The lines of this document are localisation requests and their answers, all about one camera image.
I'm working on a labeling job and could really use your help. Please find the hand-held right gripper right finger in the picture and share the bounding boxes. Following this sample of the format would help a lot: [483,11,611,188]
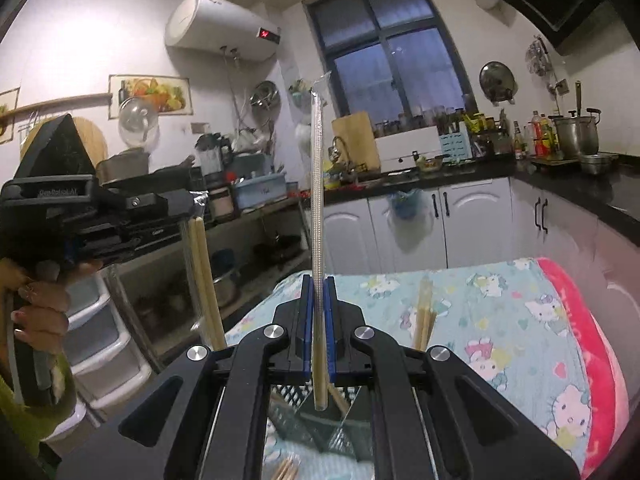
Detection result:
[324,275,584,480]

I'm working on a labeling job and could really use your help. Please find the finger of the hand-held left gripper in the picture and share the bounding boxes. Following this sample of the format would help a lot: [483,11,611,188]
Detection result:
[96,187,202,224]
[74,219,191,264]

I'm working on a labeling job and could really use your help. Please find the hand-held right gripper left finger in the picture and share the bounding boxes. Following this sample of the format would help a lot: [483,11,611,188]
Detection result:
[97,275,317,480]

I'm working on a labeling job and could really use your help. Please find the bare wooden chopstick pair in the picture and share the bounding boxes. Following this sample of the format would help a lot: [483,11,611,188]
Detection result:
[187,216,227,352]

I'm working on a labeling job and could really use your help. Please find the plastic chopstick pair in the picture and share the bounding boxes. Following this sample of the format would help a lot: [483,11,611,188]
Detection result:
[308,72,333,412]

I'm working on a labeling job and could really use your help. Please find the pile of wooden chopsticks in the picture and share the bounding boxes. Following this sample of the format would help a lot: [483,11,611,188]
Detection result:
[270,276,437,480]

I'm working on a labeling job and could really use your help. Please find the green plastic utensil holder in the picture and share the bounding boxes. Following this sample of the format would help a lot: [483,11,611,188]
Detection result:
[264,382,377,463]

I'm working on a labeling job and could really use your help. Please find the person's left forearm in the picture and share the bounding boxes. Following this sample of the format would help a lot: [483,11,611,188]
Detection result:
[0,354,77,457]

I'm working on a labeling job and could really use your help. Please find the person's left hand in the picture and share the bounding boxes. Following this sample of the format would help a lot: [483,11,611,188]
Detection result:
[0,258,104,362]

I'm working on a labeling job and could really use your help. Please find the grey lidded container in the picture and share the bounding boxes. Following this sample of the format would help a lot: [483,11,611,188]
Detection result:
[94,152,151,184]

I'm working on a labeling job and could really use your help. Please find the round wooden board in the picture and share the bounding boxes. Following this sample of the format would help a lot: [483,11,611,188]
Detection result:
[22,116,109,172]

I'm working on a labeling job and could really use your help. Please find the blender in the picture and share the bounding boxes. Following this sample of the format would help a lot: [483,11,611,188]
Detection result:
[195,132,234,189]

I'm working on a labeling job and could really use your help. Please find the glass pot lid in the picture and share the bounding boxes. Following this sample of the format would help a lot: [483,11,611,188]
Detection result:
[118,97,160,147]

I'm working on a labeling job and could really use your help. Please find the steel pot with lid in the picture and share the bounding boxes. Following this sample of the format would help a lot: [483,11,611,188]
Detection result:
[209,254,239,307]

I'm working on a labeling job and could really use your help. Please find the plastic drawer unit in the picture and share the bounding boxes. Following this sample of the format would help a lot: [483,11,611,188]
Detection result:
[59,269,154,412]

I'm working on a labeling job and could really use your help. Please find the steel shelf table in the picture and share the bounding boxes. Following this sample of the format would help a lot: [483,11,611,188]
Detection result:
[112,195,313,361]

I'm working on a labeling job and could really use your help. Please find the wooden rolling pin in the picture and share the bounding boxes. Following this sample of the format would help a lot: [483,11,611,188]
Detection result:
[14,92,114,114]

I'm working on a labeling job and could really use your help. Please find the blue dish tub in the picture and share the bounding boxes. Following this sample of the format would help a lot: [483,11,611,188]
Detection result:
[233,171,289,212]

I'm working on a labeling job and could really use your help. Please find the blue plastic bag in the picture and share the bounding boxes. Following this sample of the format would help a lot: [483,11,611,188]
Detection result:
[384,189,427,222]

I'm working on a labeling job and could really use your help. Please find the metal faucet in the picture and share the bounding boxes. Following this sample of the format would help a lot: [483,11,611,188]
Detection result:
[327,135,369,182]

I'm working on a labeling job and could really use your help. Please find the blue cartoon printed blanket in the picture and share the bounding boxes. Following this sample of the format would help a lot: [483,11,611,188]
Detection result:
[224,257,593,480]

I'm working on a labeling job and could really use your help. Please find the hanging steel bowl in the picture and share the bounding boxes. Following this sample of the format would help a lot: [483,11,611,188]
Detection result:
[249,80,279,111]

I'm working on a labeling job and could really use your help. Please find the wooden cutting board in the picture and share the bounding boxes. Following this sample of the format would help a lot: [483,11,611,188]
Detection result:
[331,112,382,172]

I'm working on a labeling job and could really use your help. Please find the white water heater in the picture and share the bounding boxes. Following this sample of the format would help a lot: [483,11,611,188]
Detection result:
[164,0,282,59]

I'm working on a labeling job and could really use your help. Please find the blue knife holder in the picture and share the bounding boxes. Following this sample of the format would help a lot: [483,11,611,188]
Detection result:
[438,127,474,162]

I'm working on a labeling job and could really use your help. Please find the row of spice jars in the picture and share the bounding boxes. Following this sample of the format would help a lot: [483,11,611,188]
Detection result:
[374,105,467,134]

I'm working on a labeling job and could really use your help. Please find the dark framed window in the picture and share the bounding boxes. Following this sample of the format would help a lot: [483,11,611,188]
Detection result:
[303,0,477,122]

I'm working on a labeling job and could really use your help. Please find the pink blanket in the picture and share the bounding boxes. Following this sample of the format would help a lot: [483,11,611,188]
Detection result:
[536,256,632,468]

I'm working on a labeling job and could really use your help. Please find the red capped bottle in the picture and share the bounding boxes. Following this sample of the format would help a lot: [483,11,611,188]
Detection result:
[532,112,549,157]

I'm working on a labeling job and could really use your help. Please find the black countertop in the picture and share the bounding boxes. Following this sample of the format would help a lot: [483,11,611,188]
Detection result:
[320,152,640,248]

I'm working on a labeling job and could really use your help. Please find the hanging steel lid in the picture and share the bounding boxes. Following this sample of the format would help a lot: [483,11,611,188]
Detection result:
[478,61,519,106]

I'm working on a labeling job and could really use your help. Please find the large steel pot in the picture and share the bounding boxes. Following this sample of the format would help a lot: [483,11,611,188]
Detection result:
[549,108,602,159]

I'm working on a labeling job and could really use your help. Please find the fruit wall poster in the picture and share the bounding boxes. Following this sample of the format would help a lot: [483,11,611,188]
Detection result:
[108,74,191,120]

